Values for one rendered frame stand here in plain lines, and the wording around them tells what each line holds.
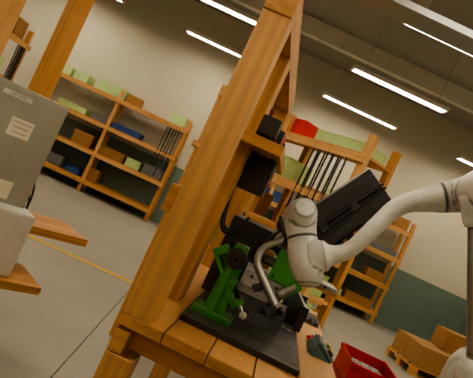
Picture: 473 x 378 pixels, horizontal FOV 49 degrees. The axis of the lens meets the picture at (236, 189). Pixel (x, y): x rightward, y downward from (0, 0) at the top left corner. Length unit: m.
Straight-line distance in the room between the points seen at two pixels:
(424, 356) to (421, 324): 4.15
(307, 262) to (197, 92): 9.70
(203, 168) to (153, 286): 0.37
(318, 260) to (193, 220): 0.45
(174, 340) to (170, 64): 10.09
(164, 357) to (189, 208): 0.46
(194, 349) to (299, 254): 0.45
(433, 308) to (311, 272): 10.58
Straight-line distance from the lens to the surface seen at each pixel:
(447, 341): 8.70
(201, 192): 1.51
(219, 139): 1.51
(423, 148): 11.89
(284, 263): 2.12
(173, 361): 1.66
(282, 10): 1.59
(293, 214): 1.72
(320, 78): 11.49
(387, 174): 5.14
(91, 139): 10.94
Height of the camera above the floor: 1.34
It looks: level
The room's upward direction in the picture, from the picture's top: 25 degrees clockwise
